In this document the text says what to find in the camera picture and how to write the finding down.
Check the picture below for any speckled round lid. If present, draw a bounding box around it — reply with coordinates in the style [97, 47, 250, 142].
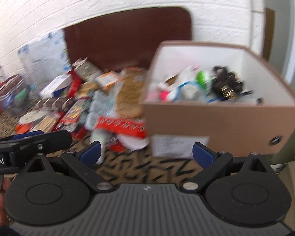
[18, 111, 50, 124]

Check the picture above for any orange round container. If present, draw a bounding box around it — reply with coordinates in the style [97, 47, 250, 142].
[15, 123, 31, 134]

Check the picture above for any white and blue box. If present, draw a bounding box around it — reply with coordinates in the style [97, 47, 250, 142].
[39, 74, 73, 97]

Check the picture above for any cardboard box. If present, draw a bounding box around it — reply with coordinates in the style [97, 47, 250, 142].
[139, 41, 295, 159]

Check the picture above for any brown board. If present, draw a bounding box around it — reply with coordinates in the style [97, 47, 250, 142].
[63, 7, 193, 73]

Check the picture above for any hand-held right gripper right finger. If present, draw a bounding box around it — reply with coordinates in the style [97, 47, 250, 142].
[182, 141, 274, 192]

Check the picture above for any white glove pink cuff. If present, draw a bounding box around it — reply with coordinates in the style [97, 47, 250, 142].
[147, 65, 202, 102]

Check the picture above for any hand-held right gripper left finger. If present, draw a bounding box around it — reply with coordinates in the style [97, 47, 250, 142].
[25, 141, 116, 193]

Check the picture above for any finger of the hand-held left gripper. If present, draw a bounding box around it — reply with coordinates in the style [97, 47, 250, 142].
[8, 130, 73, 166]
[0, 130, 44, 151]

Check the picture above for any green and white round item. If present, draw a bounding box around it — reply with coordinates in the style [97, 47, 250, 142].
[196, 70, 211, 89]

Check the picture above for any brown striped glasses case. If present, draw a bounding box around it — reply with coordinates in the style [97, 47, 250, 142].
[35, 96, 75, 111]

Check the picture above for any floral plastic bag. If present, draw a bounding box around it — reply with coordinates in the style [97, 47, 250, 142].
[18, 29, 72, 84]

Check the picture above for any herb sachet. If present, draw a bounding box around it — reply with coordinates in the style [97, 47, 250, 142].
[72, 58, 104, 83]

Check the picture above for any orange and white small box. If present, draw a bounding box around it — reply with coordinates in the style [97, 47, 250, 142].
[95, 71, 121, 91]

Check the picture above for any clear plastic container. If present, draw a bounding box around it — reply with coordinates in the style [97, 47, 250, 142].
[0, 75, 37, 116]

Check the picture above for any bag of wooden sticks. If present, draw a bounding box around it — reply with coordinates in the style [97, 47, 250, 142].
[31, 113, 62, 132]

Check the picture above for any packaged brown insole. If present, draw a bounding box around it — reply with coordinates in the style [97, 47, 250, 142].
[96, 66, 149, 153]

